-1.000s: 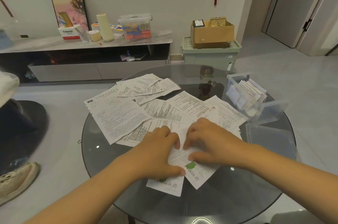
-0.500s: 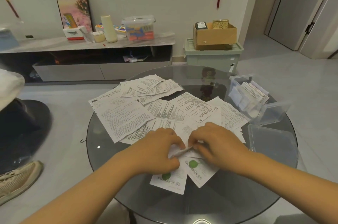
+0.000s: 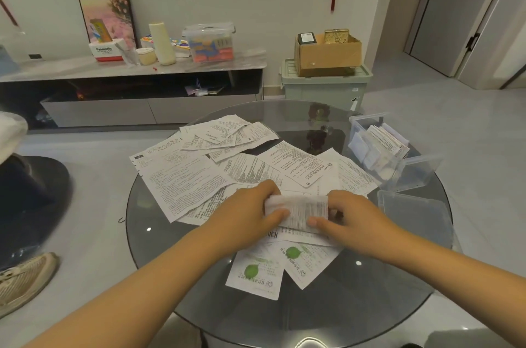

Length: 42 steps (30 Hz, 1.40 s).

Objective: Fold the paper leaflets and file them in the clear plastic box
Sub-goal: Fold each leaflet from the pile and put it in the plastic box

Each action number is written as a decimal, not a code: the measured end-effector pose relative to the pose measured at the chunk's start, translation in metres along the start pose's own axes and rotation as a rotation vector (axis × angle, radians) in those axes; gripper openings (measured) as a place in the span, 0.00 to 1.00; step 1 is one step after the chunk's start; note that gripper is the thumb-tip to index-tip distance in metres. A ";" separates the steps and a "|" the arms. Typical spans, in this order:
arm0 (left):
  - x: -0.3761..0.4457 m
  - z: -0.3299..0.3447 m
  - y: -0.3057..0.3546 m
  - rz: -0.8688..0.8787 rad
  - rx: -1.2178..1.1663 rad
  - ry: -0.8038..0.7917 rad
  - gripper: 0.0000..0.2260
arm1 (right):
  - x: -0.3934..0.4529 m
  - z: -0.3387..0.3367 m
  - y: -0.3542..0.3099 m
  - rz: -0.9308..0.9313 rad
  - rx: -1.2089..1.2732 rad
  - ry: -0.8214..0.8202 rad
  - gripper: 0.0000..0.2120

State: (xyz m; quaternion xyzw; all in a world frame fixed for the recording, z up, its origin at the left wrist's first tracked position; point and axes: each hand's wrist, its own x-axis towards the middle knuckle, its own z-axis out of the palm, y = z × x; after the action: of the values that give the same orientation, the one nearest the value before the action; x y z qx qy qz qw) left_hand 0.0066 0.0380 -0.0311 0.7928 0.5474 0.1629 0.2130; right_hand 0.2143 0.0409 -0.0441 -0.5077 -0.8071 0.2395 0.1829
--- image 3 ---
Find person's left hand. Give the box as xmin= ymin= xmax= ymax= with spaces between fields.
xmin=207 ymin=180 xmax=291 ymax=256

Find person's right forearm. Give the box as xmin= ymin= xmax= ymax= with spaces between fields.
xmin=380 ymin=222 xmax=526 ymax=348

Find gold patterned box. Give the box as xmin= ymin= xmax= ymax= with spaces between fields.
xmin=324 ymin=28 xmax=350 ymax=45

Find green leaf print leaflet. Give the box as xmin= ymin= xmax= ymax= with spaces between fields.
xmin=225 ymin=242 xmax=287 ymax=301
xmin=279 ymin=237 xmax=344 ymax=291

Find person's right hand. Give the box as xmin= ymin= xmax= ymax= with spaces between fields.
xmin=308 ymin=190 xmax=398 ymax=264

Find papers in cabinet shelf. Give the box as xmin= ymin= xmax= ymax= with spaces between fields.
xmin=184 ymin=82 xmax=226 ymax=98

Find white box with red label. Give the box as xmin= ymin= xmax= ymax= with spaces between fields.
xmin=88 ymin=39 xmax=126 ymax=62

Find red hanging tassel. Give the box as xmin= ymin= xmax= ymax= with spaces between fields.
xmin=0 ymin=0 xmax=19 ymax=28

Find clear plastic lid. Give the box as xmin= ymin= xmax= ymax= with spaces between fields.
xmin=377 ymin=189 xmax=454 ymax=248

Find clear plastic box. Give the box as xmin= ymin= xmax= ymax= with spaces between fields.
xmin=343 ymin=112 xmax=445 ymax=192

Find black round chair base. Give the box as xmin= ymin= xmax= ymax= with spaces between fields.
xmin=0 ymin=155 xmax=74 ymax=271

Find white cushion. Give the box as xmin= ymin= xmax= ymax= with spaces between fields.
xmin=0 ymin=111 xmax=29 ymax=164

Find bundle of folded papers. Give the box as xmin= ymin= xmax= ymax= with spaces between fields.
xmin=359 ymin=125 xmax=411 ymax=181

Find white paper leaflet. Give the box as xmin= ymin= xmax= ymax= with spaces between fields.
xmin=264 ymin=191 xmax=330 ymax=234

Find grey low cabinet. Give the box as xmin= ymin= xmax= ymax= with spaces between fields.
xmin=0 ymin=48 xmax=268 ymax=129

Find white door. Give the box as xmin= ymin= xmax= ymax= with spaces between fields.
xmin=404 ymin=0 xmax=519 ymax=78

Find pile of printed paper sheets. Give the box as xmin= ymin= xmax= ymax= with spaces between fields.
xmin=129 ymin=114 xmax=381 ymax=248

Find person's left forearm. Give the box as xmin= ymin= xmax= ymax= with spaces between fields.
xmin=22 ymin=225 xmax=237 ymax=348

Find clear glass cup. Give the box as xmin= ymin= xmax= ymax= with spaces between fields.
xmin=115 ymin=41 xmax=141 ymax=67

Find pale green storage bin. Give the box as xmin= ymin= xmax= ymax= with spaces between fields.
xmin=280 ymin=59 xmax=374 ymax=113

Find black framed flower picture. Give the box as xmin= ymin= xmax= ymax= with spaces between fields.
xmin=75 ymin=0 xmax=139 ymax=51

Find beige sneaker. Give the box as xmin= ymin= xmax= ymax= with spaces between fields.
xmin=0 ymin=252 xmax=59 ymax=319

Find yellow carton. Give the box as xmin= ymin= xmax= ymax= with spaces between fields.
xmin=90 ymin=18 xmax=113 ymax=44

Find small cream jar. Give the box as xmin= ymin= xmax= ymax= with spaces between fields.
xmin=136 ymin=47 xmax=158 ymax=66

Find brown cardboard box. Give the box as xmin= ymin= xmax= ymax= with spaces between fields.
xmin=293 ymin=33 xmax=363 ymax=77

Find clear lidded storage box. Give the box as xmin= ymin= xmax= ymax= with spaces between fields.
xmin=182 ymin=23 xmax=236 ymax=64

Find colourful small boxes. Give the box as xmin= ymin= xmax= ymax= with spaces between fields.
xmin=140 ymin=34 xmax=192 ymax=58

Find tall cream cylinder bottle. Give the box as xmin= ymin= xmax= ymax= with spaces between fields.
xmin=148 ymin=22 xmax=178 ymax=66

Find round dark glass table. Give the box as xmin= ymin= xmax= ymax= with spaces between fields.
xmin=125 ymin=99 xmax=455 ymax=348

